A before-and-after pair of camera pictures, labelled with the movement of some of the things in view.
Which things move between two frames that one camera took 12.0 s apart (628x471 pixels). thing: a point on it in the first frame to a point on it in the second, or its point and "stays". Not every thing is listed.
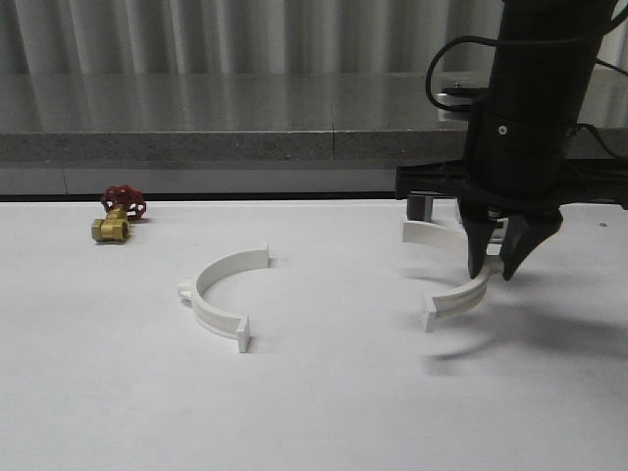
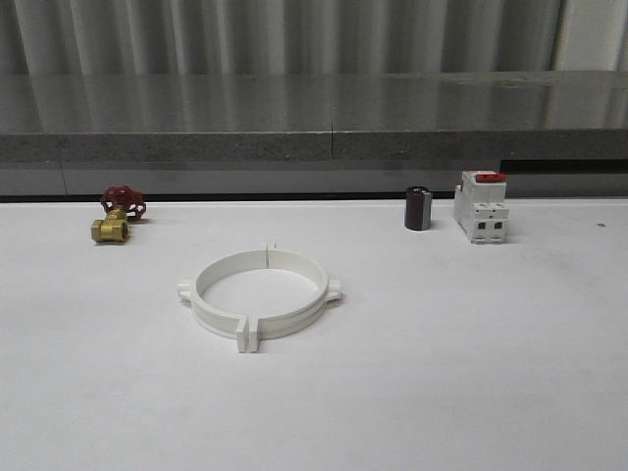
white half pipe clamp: (214, 270) stays
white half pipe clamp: (465, 297) to (263, 328)
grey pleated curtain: (252, 36) stays
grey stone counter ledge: (206, 131) stays
